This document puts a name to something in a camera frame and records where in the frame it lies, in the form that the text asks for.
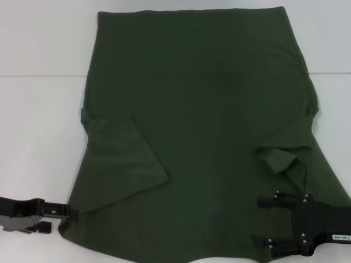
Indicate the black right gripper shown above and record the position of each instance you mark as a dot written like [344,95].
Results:
[310,219]

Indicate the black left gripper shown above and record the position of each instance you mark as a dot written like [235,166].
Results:
[11,206]

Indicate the dark green t-shirt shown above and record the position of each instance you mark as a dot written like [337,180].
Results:
[205,109]

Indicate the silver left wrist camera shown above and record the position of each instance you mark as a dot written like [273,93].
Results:
[13,222]

